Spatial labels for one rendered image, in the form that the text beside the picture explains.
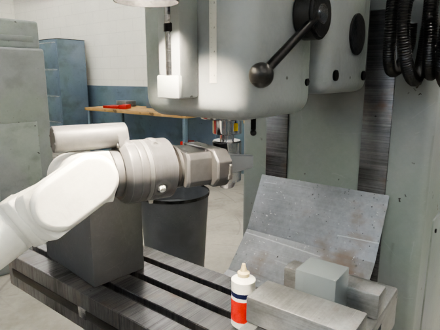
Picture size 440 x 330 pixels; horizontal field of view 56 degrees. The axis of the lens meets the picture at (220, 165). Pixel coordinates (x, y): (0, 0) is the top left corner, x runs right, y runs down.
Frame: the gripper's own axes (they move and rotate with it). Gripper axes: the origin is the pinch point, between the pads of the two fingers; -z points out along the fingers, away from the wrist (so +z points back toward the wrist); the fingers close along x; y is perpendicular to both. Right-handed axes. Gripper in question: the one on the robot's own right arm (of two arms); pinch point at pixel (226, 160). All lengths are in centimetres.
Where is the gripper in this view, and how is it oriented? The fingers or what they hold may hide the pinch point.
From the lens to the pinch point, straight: 66.4
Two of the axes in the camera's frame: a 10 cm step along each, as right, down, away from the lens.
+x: -5.5, -1.8, 8.2
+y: -0.1, 9.8, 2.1
